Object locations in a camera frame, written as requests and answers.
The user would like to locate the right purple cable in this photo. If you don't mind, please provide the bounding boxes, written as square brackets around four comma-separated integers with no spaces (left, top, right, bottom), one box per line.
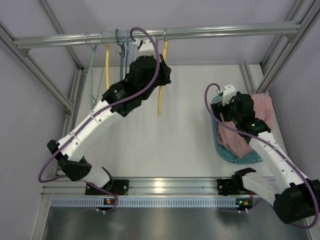
[204,83,320,229]

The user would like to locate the slotted grey cable duct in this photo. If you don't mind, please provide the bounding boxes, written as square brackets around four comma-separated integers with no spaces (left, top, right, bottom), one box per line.
[51,197,239,208]

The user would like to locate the aluminium frame post left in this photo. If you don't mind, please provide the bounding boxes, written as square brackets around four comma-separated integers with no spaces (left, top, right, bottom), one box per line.
[0,0,88,118]

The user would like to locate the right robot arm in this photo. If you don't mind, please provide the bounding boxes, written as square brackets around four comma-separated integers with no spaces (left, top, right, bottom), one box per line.
[206,89,320,228]

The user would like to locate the yellow hanger with trousers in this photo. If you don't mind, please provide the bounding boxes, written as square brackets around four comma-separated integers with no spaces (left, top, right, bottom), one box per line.
[157,30,169,117]

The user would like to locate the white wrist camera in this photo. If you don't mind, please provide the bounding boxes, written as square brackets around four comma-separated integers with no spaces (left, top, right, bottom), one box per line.
[132,38,156,58]
[217,83,237,106]

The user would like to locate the purple cable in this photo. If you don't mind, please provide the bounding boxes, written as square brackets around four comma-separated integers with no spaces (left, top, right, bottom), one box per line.
[37,26,161,208]
[204,83,320,229]

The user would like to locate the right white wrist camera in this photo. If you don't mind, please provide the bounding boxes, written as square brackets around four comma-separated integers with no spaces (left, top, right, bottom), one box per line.
[217,83,237,106]

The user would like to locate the green hanger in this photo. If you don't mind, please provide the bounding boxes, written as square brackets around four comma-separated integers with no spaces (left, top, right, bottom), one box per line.
[88,44,98,110]

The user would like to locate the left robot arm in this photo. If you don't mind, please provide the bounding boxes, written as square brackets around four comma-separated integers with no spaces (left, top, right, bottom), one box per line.
[47,54,171,194]

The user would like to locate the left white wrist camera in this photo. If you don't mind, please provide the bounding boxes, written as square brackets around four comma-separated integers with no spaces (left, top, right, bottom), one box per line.
[132,38,156,58]

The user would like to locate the aluminium frame post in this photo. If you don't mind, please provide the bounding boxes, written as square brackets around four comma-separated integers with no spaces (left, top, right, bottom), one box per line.
[248,0,320,94]
[0,0,88,118]

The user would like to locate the teal transparent plastic bin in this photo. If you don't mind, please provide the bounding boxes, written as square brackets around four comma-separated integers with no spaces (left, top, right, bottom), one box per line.
[211,93,264,165]

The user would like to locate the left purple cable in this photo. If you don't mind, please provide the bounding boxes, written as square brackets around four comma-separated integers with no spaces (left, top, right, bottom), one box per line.
[37,26,161,208]

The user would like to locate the light blue hanger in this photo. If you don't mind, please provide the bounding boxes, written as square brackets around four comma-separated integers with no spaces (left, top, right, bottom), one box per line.
[125,29,134,62]

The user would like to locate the aluminium frame post right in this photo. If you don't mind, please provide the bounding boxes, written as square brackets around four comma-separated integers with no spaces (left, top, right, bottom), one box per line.
[248,0,320,94]

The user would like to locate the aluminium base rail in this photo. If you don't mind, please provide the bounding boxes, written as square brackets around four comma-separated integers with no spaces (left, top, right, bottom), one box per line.
[41,177,223,197]

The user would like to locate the aluminium hanging rail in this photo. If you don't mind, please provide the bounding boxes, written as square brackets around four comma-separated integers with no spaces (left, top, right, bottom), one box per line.
[13,21,302,49]

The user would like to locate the pink trousers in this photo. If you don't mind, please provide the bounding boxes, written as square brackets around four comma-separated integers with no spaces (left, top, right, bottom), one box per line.
[217,94,274,159]

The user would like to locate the dark teal hanger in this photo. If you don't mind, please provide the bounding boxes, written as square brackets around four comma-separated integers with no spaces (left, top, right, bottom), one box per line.
[115,28,126,81]

